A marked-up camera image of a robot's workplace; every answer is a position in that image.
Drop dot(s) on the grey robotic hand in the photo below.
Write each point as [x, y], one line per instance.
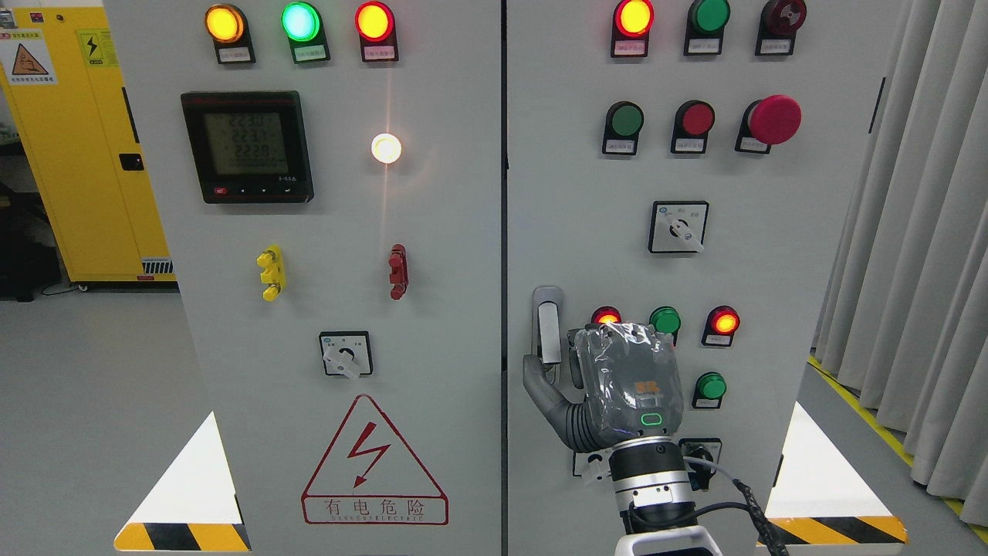
[631, 384]

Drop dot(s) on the silver door handle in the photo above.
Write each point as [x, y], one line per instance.
[546, 335]

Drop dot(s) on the robot forearm black white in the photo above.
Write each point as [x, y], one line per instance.
[655, 500]

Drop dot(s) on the grey cabinet right door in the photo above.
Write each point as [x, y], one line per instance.
[580, 220]

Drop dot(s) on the grey cabinet door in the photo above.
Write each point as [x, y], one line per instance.
[437, 351]
[580, 220]

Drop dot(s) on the grey cabinet left door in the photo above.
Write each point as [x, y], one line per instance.
[437, 351]

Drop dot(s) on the red indicator light left door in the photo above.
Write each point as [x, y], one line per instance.
[378, 32]

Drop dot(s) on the green indicator light left door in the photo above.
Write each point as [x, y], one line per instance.
[305, 32]

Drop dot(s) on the yellow indicator light left door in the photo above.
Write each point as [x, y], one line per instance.
[230, 34]

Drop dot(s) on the green light middle centre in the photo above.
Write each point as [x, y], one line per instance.
[666, 320]

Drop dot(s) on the lit red light middle left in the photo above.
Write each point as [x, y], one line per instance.
[606, 315]

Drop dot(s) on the lit red light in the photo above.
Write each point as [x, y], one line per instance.
[721, 325]
[606, 315]

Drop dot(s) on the green button lower right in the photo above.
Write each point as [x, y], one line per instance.
[709, 391]

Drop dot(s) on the lit red light middle right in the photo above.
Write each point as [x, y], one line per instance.
[721, 325]

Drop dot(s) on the green push button upper row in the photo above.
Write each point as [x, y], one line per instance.
[622, 125]

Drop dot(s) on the red terminal connector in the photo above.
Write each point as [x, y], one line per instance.
[399, 277]

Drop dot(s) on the red push button upper row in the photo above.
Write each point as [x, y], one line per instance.
[692, 124]

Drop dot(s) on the grey curtain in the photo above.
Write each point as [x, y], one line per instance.
[904, 321]

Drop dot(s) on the red lightning warning sticker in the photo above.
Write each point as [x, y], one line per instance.
[370, 475]

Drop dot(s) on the red mushroom emergency stop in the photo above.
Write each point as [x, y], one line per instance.
[768, 122]

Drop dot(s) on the white indicator light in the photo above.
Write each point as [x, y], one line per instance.
[386, 148]

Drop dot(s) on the green indicator light top right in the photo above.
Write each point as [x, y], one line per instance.
[706, 21]

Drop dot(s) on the red indicator light top right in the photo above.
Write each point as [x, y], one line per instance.
[632, 21]

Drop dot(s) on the yellow terminal connector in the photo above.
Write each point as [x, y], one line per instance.
[273, 275]

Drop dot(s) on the dark red buzzer top right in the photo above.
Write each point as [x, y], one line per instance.
[779, 23]

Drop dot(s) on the black digital power meter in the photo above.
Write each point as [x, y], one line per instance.
[249, 147]

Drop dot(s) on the yellow safety cabinet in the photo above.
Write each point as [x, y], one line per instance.
[61, 76]

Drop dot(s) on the lower white rotary switch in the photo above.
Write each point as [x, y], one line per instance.
[591, 468]

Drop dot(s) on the black key selector switch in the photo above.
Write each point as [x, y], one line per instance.
[700, 476]

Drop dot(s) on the right door upper rotary switch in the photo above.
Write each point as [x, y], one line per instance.
[678, 227]

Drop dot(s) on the door rotary switch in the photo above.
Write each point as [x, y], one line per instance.
[678, 227]
[346, 353]

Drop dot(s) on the left door rotary switch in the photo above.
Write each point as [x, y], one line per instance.
[346, 353]

